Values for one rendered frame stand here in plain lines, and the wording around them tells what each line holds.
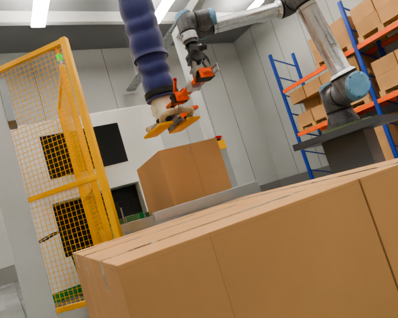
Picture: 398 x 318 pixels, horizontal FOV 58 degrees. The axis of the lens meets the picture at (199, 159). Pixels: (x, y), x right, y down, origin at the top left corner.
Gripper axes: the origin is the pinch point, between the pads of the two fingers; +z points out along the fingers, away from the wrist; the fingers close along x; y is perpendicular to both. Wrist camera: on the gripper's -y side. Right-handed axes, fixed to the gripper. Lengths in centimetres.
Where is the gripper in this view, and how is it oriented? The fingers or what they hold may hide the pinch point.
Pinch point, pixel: (203, 74)
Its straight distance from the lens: 191.7
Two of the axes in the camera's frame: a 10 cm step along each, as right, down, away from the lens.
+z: 3.0, 9.5, -1.1
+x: -8.8, 2.3, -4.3
